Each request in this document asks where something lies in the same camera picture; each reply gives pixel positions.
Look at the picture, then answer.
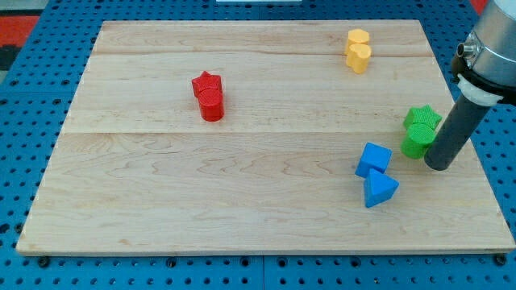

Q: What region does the red star block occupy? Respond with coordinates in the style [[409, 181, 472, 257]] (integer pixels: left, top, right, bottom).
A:
[[191, 71, 223, 97]]

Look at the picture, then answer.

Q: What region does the blue triangle block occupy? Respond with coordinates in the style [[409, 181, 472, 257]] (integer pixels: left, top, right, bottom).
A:
[[364, 168, 399, 208]]

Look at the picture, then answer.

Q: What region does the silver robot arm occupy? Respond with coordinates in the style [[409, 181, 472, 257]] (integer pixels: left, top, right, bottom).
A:
[[451, 0, 515, 106]]

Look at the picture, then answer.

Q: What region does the red cylinder block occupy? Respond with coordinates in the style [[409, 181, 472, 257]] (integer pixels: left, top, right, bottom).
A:
[[198, 89, 224, 122]]

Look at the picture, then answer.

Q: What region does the green star block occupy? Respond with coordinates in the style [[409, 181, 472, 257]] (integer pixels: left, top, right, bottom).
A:
[[403, 105, 442, 130]]

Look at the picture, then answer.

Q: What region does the light wooden board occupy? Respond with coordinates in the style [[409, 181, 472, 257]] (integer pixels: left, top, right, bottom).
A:
[[16, 20, 515, 256]]

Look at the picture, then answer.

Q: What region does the yellow hexagon block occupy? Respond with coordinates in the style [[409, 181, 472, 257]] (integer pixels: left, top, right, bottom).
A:
[[344, 28, 370, 55]]

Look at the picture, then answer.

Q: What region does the blue cube block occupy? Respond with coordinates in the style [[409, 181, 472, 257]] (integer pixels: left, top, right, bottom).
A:
[[355, 143, 393, 178]]

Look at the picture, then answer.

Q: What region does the green cylinder block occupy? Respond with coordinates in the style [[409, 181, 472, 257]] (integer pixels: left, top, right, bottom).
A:
[[401, 123, 435, 160]]

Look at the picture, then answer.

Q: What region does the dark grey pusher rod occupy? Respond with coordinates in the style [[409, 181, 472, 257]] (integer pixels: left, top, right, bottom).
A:
[[424, 94, 490, 171]]

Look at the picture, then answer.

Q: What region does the yellow heart block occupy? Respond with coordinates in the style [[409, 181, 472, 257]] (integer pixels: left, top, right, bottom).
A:
[[346, 43, 372, 74]]

